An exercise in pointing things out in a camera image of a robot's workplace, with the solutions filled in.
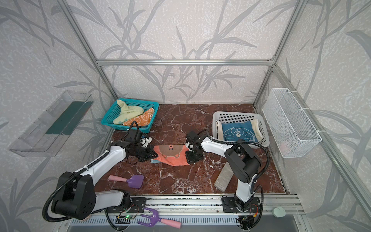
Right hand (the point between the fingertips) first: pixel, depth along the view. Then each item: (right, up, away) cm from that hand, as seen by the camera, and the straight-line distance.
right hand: (188, 157), depth 89 cm
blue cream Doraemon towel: (+42, +15, +10) cm, 46 cm away
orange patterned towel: (-35, +23, +18) cm, 45 cm away
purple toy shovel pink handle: (-30, -11, -7) cm, 33 cm away
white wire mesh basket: (+47, +19, -27) cm, 57 cm away
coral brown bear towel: (-9, +1, +2) cm, 10 cm away
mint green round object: (+45, -21, -19) cm, 54 cm away
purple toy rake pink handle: (-16, -25, -18) cm, 35 cm away
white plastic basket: (+35, +25, +14) cm, 45 cm away
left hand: (-17, +5, -5) cm, 18 cm away
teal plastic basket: (-57, +29, +19) cm, 67 cm away
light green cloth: (-48, +29, +20) cm, 59 cm away
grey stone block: (+21, -9, -8) cm, 24 cm away
